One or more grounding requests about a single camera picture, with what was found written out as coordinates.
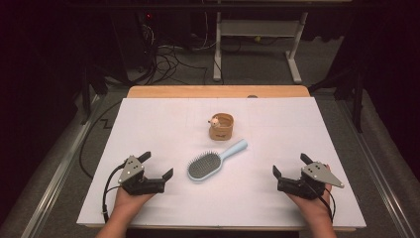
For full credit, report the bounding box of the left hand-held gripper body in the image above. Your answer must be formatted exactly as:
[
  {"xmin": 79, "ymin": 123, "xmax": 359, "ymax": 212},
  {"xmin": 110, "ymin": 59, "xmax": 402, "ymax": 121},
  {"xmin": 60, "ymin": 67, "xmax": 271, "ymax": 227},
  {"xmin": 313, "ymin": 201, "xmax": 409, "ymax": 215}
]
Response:
[{"xmin": 117, "ymin": 155, "xmax": 165, "ymax": 196}]

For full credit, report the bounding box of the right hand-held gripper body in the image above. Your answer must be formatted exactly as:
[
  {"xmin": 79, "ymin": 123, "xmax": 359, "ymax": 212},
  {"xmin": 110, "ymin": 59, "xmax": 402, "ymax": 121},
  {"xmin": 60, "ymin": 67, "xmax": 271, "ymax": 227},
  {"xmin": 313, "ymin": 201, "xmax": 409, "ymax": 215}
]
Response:
[{"xmin": 277, "ymin": 161, "xmax": 345, "ymax": 200}]

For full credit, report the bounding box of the light blue hairbrush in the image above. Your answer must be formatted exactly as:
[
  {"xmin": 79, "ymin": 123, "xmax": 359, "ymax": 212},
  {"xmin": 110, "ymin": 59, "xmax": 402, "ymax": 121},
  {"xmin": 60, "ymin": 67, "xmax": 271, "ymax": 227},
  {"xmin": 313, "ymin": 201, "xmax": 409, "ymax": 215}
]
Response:
[{"xmin": 186, "ymin": 138, "xmax": 249, "ymax": 182}]

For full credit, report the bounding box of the brown wooden cup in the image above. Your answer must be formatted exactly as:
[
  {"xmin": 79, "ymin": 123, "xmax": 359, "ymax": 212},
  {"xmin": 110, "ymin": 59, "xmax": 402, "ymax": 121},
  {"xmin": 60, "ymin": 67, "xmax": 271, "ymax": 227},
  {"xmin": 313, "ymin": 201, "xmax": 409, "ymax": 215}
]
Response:
[{"xmin": 208, "ymin": 112, "xmax": 235, "ymax": 142}]

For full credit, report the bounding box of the person's left hand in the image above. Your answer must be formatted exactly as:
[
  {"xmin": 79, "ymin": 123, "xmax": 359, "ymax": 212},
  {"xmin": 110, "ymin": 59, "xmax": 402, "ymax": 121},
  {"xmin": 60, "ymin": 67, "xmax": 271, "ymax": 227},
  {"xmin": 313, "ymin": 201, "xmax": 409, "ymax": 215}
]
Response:
[{"xmin": 113, "ymin": 186, "xmax": 157, "ymax": 219}]

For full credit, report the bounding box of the person's right hand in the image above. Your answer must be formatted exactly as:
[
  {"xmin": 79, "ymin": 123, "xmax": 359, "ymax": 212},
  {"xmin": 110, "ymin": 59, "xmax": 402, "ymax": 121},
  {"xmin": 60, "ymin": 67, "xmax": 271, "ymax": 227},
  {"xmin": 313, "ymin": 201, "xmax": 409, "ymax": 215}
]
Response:
[{"xmin": 286, "ymin": 184, "xmax": 333, "ymax": 220}]

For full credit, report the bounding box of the white board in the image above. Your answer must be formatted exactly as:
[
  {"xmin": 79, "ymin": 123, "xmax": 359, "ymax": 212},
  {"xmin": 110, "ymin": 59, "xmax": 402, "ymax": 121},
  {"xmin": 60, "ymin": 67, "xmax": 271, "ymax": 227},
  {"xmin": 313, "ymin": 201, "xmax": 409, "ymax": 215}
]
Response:
[{"xmin": 76, "ymin": 96, "xmax": 367, "ymax": 229}]

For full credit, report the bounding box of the black stand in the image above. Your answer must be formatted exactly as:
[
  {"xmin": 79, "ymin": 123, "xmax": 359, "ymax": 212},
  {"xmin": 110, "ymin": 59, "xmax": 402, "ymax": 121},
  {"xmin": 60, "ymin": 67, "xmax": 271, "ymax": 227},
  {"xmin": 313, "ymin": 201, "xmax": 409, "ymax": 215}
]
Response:
[
  {"xmin": 80, "ymin": 65, "xmax": 109, "ymax": 125},
  {"xmin": 310, "ymin": 65, "xmax": 365, "ymax": 134}
]

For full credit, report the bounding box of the wooden table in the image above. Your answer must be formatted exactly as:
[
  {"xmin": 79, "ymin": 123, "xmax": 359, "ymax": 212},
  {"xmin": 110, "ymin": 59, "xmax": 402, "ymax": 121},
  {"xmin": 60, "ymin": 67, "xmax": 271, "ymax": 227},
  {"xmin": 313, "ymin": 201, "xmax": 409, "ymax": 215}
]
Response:
[{"xmin": 84, "ymin": 84, "xmax": 358, "ymax": 232}]

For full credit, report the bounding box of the black computer tower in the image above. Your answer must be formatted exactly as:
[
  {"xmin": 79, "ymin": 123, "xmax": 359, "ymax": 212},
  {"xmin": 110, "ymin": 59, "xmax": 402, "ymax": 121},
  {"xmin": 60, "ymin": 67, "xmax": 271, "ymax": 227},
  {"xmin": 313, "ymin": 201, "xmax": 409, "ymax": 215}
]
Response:
[{"xmin": 112, "ymin": 13, "xmax": 157, "ymax": 71}]

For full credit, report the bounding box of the left hand-held gripper cable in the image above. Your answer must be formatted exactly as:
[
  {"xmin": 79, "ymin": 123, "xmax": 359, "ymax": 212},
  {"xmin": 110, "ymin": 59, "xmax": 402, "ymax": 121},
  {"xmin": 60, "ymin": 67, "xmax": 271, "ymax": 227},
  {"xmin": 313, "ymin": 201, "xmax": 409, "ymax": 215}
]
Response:
[{"xmin": 102, "ymin": 160, "xmax": 129, "ymax": 223}]

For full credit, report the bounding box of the black floor cable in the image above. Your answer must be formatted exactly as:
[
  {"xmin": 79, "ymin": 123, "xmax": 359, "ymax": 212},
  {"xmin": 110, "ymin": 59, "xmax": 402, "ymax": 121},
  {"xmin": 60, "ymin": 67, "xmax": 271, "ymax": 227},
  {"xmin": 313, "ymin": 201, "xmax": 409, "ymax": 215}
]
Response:
[{"xmin": 78, "ymin": 100, "xmax": 123, "ymax": 179}]

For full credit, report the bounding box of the metal floor rail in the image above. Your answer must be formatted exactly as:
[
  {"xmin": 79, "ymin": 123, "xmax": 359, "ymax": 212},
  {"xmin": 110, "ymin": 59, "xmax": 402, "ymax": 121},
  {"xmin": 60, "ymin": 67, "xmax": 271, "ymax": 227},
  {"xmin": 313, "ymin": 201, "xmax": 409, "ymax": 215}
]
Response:
[
  {"xmin": 19, "ymin": 95, "xmax": 104, "ymax": 238},
  {"xmin": 336, "ymin": 98, "xmax": 418, "ymax": 238}
]

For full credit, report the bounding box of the bundle of floor cables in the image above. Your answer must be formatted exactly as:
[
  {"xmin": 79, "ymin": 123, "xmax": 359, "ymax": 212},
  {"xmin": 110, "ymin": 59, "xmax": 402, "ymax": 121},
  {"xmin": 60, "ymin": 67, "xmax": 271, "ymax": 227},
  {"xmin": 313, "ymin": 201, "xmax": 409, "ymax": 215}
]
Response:
[{"xmin": 138, "ymin": 43, "xmax": 212, "ymax": 85}]

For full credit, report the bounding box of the white metal table frame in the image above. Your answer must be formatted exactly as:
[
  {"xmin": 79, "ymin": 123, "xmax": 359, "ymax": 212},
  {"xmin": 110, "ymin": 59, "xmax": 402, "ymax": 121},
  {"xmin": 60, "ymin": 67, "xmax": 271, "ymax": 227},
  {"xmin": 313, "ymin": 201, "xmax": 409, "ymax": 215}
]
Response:
[{"xmin": 212, "ymin": 11, "xmax": 309, "ymax": 84}]

